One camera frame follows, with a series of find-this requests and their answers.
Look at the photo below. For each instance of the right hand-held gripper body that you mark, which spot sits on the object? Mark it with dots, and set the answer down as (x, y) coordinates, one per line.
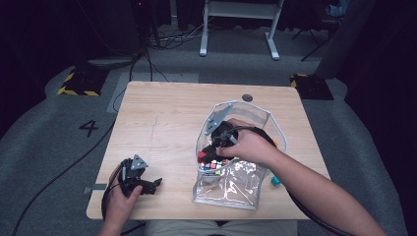
(218, 119)

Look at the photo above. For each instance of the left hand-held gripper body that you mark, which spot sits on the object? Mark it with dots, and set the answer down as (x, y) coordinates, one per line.
(132, 177)

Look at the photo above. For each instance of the colourful puzzle cube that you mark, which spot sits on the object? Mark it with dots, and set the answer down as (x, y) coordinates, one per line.
(213, 165)

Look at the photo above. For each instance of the red toy block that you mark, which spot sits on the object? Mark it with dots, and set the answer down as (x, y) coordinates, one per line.
(202, 157)

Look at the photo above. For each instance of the clear plastic bag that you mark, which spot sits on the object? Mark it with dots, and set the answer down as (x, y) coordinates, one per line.
(229, 193)

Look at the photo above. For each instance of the person's left hand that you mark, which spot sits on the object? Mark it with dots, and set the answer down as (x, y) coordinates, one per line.
(118, 206)

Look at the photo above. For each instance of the person's right hand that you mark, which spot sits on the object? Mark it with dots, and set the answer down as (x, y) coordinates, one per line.
(255, 147)

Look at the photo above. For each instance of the grey tape strip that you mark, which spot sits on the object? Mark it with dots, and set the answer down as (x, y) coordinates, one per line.
(98, 187)

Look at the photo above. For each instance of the round black table grommet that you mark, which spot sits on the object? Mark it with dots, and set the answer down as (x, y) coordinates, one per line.
(247, 98)

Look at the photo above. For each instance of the person's beige trousers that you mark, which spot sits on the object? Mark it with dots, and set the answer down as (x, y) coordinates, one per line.
(183, 229)

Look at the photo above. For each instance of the cyan toy block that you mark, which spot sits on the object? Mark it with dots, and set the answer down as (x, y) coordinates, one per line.
(275, 181)

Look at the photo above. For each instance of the black yellow-striped stand base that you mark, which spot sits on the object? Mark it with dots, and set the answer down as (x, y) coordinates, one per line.
(82, 83)
(311, 87)

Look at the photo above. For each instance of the flat grey stand base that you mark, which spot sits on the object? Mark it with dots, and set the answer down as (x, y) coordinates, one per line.
(108, 62)

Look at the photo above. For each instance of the black tripod stand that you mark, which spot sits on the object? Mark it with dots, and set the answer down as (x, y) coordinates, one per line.
(316, 48)

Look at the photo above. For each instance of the black equipment stand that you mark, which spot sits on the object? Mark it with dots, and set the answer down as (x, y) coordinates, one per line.
(144, 19)

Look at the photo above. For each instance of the grey curtain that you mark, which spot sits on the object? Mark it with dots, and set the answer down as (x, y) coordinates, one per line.
(347, 42)

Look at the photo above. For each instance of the blue cloth bundle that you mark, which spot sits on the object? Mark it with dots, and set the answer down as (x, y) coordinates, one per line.
(337, 8)

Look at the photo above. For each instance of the white desk frame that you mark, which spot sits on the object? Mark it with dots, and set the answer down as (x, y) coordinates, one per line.
(241, 10)

